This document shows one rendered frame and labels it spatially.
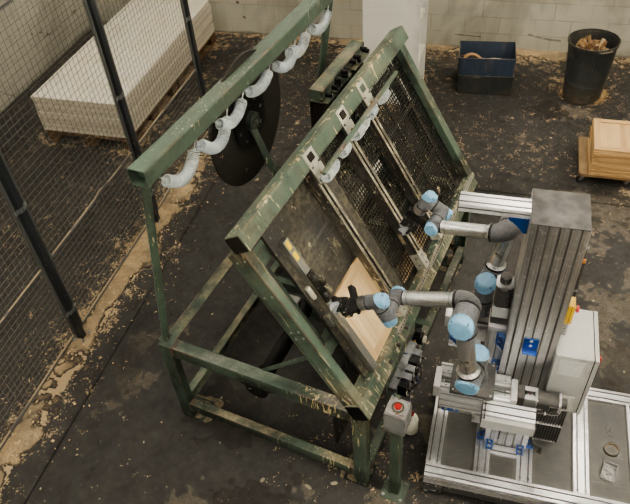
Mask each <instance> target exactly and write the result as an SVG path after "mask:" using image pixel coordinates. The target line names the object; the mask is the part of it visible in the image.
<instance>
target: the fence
mask: <svg viewBox="0 0 630 504"><path fill-rule="evenodd" d="M287 240H288V241H289V243H290V244H291V245H292V247H293V248H292V249H291V251H290V250H289V249H288V247H287V246H286V244H285V243H286V241H287ZM278 246H279V247H280V249H281V250H282V252H283V253H284V254H285V256H286V257H287V258H288V260H289V261H290V263H291V264H292V265H293V267H294V268H295V270H296V271H297V272H298V274H299V275H300V276H301V278H302V279H303V281H304V282H305V283H306V285H307V286H310V287H311V289H312V290H313V291H314V293H315V294H316V296H317V298H316V299H317V300H318V301H319V303H320V304H321V305H322V307H323V308H324V310H325V311H326V312H331V313H332V315H333V316H334V318H335V319H336V320H337V322H336V323H335V325H336V326H337V328H338V329H339V330H340V332H341V333H342V334H343V336H344V337H345V339H346V340H347V341H348V343H349V344H350V346H351V347H352V348H353V350H354V351H355V352H356V354H357V355H358V357H359V358H360V359H361V361H362V362H363V363H364V365H365V366H366V368H367V369H368V370H369V371H375V369H376V367H377V365H378V364H377V362H376V361H375V360H374V358H373V357H372V355H371V354H370V353H369V351H368V350H367V348H366V347H365V346H364V344H363V343H362V341H361V340H360V338H359V337H358V336H357V334H356V333H355V331H354V330H353V329H352V327H351V326H350V324H349V323H348V322H347V320H346V319H345V317H344V316H342V314H341V313H340V312H338V313H337V314H334V310H333V311H330V306H328V303H329V302H330V301H331V298H330V300H329V301H328V303H326V302H325V301H324V300H323V298H322V297H321V295H320V294H319V293H318V291H317V290H316V288H315V287H314V286H313V284H312V283H311V281H310V280H309V279H308V277H307V274H308V272H309V271H310V268H309V267H308V265H307V264H306V263H305V261H304V260H303V258H302V257H301V255H300V254H299V253H298V251H297V250H296V248H295V247H294V246H293V244H292V243H291V241H290V240H289V239H288V237H286V238H282V239H281V241H280V242H279V243H278ZM294 251H296V252H297V254H298V255H299V257H300V258H299V260H298V261H297V260H296V258H295V257H294V256H293V252H294Z"/></svg>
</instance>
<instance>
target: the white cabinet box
mask: <svg viewBox="0 0 630 504"><path fill-rule="evenodd" d="M427 15H428V0H363V41H364V47H367V48H368V49H370V52H369V55H368V56H367V57H366V58H365V60H364V61H363V64H364V63H365V61H366V60H367V59H368V58H369V56H370V55H371V54H372V52H373V51H374V50H375V49H376V47H377V46H378V45H379V44H380V42H381V41H382V40H383V39H384V37H385V36H386V35H387V34H388V32H389V31H390V30H392V29H394V28H396V27H398V26H401V25H402V26H403V28H404V30H405V31H406V33H407V35H408V37H409V38H408V39H407V41H406V42H405V43H404V44H405V46H406V48H407V50H408V52H409V53H410V55H411V57H412V59H413V61H414V63H415V65H416V67H417V69H418V71H419V72H420V74H421V76H422V78H423V79H424V70H425V51H426V33H427Z"/></svg>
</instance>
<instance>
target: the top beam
mask: <svg viewBox="0 0 630 504"><path fill-rule="evenodd" d="M408 38H409V37H408V35H407V33H406V31H405V30H404V28H403V26H402V25H401V26H398V27H396V28H394V29H392V30H390V31H389V32H388V34H387V35H386V36H385V37H384V39H383V40H382V41H381V42H380V44H379V45H378V46H377V47H376V49H375V50H374V51H373V52H372V54H371V55H370V56H369V58H368V59H367V60H366V61H365V63H364V64H363V65H362V66H361V68H360V69H359V70H358V71H357V73H356V74H355V75H354V76H353V78H352V79H351V80H350V81H349V83H348V84H347V85H346V86H345V88H344V89H343V90H342V91H341V93H340V94H339V95H338V96H337V98H336V99H335V100H334V101H333V103H332V104H331V105H330V107H329V108H328V109H327V110H326V112H325V113H324V114H323V115H322V117H321V118H320V119H319V120H318V122H317V123H316V124H315V125H314V127H313V128H312V129H311V130H310V132H309V133H308V134H307V135H306V137H305V138H304V139H303V140H302V142H301V143H300V144H299V145H298V147H297V148H296V149H295V151H294V152H293V153H292V154H291V156H290V157H289V158H288V159H287V161H286V162H285V163H284V164H283V166H282V167H281V168H280V169H279V171H278V172H277V173H276V174H275V176H274V177H273V178H272V179H271V181H270V182H269V183H268V184H267V186H266V187H265V188H264V189H263V191H262V192H261V193H260V194H259V196H258V197H257V198H256V200H255V201H254V202H253V203H252V205H251V206H250V207H249V208H248V210H247V211H246V212H245V213H244V215H243V216H242V217H241V218H240V220H239V221H238V222H237V223H236V225H235V226H234V227H233V228H232V230H231V231H230V232H229V233H228V235H227V236H226V237H225V242H226V243H227V244H228V245H229V247H230V248H231V249H232V251H233V252H234V253H235V254H240V253H245V252H249V251H251V249H252V248H253V247H254V245H255V244H256V242H257V241H258V240H259V238H260V237H261V236H262V234H263V233H264V232H265V230H266V229H267V228H268V226H269V225H270V224H271V222H272V221H273V220H274V218H275V217H276V216H277V214H278V213H279V212H280V210H281V209H282V208H283V206H284V205H285V203H286V202H287V201H288V199H289V198H290V197H291V195H292V194H293V193H294V191H295V190H296V189H297V187H298V186H299V185H300V183H301V182H302V181H303V179H304V178H305V177H306V175H307V174H308V173H309V171H310V168H309V167H308V165H307V164H306V162H305V161H304V159H303V157H302V156H303V154H304V153H305V152H306V150H307V149H308V148H309V147H310V146H312V148H313V149H314V151H315V153H316V154H317V156H318V157H319V158H320V156H321V155H322V154H323V152H324V151H325V150H326V148H327V147H328V146H329V144H330V143H331V142H332V140H333V139H334V138H335V136H336V135H337V134H338V132H339V131H340V130H341V128H342V127H343V126H342V125H341V123H340V122H339V120H338V118H337V117H336V115H335V113H336V112H337V111H338V109H339V108H340V107H341V105H343V106H344V107H345V109H346V111H347V112H348V114H349V116H351V115H352V113H353V112H354V111H355V109H356V108H357V107H358V105H359V104H360V103H361V101H362V100H363V99H362V97H361V96H360V94H359V92H358V91H357V89H356V86H357V85H358V83H359V82H360V81H361V80H362V79H363V80H364V81H365V83H366V85H367V87H368V89H369V90H370V89H371V88H372V86H373V85H374V84H375V82H376V81H377V80H378V78H379V77H380V76H381V74H382V73H383V72H384V70H385V69H386V68H387V66H388V65H389V64H390V62H391V61H392V60H393V58H394V57H395V56H396V54H397V53H398V52H399V50H400V49H401V47H402V46H403V45H404V43H405V42H406V41H407V39H408Z"/></svg>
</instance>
